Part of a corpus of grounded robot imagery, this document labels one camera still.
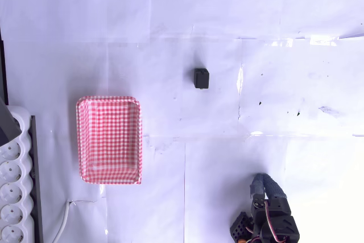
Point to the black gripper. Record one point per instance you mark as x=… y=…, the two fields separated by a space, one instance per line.
x=272 y=194

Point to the black plastic block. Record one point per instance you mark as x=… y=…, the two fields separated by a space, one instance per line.
x=202 y=78

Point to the red checkered paper tray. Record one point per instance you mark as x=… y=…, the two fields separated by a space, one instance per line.
x=109 y=140

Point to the black edge strip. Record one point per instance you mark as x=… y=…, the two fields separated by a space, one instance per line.
x=37 y=180

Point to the white power strip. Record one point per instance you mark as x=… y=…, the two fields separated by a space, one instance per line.
x=12 y=186

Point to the dark grey plug adapter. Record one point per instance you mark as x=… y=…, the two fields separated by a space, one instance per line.
x=7 y=123

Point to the black vertical bar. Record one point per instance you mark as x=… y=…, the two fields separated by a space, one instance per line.
x=3 y=72

